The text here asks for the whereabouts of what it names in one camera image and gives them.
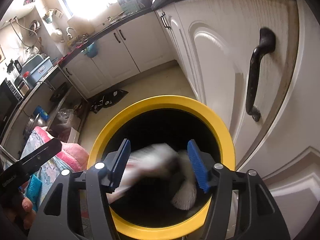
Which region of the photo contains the white paper trash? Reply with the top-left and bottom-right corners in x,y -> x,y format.
107,144 -> 197,210

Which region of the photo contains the yellow rimmed black trash bin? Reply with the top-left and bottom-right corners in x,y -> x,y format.
87,95 -> 236,240

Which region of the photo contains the person's left hand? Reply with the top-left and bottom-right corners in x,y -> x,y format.
8,193 -> 36,230

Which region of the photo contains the Hello Kitty patterned tablecloth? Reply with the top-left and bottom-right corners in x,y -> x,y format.
21,126 -> 89,211

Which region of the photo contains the steel cooking pot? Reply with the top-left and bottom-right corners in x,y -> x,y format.
23,114 -> 47,137

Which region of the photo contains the black patterned floor mat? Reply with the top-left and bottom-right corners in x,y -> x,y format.
90,89 -> 128,114

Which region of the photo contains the black microwave oven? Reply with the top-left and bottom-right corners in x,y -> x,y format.
0,78 -> 23,133

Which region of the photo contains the black wok pan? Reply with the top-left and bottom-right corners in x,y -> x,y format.
49,82 -> 68,103

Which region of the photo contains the blue plastic storage box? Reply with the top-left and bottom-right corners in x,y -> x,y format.
27,57 -> 53,87

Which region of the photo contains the teal hanging sink basket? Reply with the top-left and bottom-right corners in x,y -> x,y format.
84,42 -> 98,58

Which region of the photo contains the black cabinet door handle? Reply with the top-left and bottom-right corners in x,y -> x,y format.
245,27 -> 276,122

